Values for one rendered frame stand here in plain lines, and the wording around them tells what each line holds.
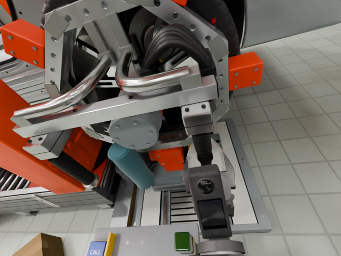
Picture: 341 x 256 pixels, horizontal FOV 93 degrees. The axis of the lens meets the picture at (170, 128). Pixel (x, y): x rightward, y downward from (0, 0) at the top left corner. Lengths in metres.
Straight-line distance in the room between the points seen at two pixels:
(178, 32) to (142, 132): 0.23
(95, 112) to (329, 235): 1.20
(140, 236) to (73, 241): 0.84
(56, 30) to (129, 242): 0.71
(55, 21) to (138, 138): 0.32
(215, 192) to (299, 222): 0.99
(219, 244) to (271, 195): 0.97
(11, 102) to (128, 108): 0.49
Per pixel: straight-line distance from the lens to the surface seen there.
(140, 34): 0.97
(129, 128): 0.41
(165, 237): 0.72
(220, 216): 0.28
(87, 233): 1.48
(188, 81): 0.26
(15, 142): 0.70
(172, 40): 0.30
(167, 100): 0.28
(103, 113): 0.32
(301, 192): 1.29
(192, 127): 0.28
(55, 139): 0.44
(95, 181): 0.53
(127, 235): 0.78
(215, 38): 0.44
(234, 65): 0.51
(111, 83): 0.66
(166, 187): 1.12
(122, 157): 0.56
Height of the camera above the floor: 1.13
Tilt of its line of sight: 45 degrees down
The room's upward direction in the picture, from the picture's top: 22 degrees counter-clockwise
